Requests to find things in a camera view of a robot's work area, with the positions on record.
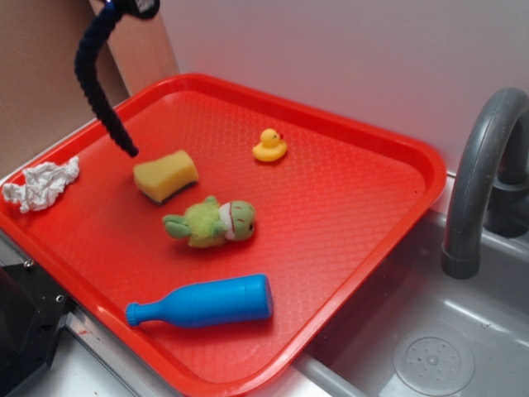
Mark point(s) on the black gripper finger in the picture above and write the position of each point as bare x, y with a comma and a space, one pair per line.
142, 9

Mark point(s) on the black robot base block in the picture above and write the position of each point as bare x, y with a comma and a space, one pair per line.
34, 308

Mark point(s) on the brown cardboard panel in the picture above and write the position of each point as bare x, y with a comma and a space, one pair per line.
41, 101

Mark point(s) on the yellow sponge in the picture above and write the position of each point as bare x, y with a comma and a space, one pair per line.
161, 179

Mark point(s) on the yellow rubber duck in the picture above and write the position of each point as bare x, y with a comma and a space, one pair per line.
272, 146

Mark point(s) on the crumpled white paper towel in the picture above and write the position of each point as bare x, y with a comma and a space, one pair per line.
44, 183

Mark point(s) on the green plush frog toy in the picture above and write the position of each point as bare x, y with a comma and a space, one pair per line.
210, 223

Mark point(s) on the red plastic tray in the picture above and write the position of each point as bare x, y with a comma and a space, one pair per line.
327, 213

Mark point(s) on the blue plastic bottle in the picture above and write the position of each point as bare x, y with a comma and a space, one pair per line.
234, 300

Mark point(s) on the grey toy faucet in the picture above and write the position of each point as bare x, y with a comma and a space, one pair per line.
490, 190

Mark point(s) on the grey toy sink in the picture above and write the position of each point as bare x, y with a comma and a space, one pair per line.
411, 330

